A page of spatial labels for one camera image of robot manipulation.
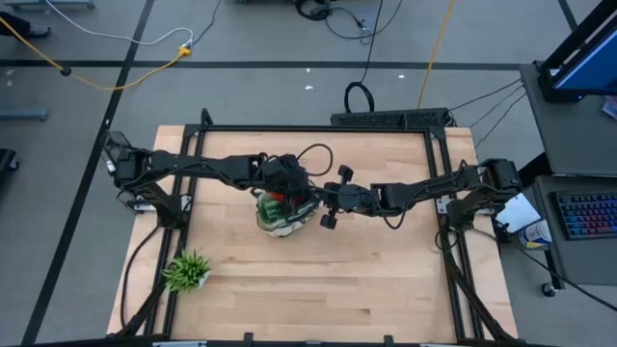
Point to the monitor with blue screen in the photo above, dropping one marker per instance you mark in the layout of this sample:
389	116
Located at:
593	67

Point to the backlit rainbow keyboard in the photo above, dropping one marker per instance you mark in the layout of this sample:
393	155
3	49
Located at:
588	214

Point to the black chair caster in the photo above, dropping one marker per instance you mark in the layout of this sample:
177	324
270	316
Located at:
7	160

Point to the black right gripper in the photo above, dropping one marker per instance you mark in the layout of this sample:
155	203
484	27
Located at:
349	197

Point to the person's foot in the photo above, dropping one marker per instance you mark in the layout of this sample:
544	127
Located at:
19	26

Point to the grey side desk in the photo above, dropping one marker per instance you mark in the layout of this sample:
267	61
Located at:
569	135

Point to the beige gardening bag green trim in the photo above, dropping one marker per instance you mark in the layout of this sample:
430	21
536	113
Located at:
284	229

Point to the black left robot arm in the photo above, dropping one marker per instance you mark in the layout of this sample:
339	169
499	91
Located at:
193	166

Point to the white paper sheet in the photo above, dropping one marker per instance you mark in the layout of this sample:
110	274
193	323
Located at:
518	214

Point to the silver aluminium extrusion piece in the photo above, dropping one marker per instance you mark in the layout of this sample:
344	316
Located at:
178	344

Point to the black frame bracket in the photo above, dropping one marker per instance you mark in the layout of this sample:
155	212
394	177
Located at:
248	338
206	118
388	339

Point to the grey furniture foot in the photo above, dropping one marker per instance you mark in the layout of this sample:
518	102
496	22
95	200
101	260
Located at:
48	4
24	114

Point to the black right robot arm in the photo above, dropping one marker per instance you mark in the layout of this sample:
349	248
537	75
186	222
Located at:
434	188

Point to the white blue canister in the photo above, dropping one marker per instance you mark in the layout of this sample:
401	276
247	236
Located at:
536	234

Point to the red and black gardening glove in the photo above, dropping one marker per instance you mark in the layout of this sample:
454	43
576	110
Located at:
276	196

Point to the green plant in white pot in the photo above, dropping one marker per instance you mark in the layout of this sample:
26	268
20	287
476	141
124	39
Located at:
185	272

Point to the black perforated electronics box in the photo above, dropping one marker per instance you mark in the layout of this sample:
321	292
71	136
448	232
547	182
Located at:
385	118

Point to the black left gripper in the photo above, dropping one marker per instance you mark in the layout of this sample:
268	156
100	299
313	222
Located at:
287	176

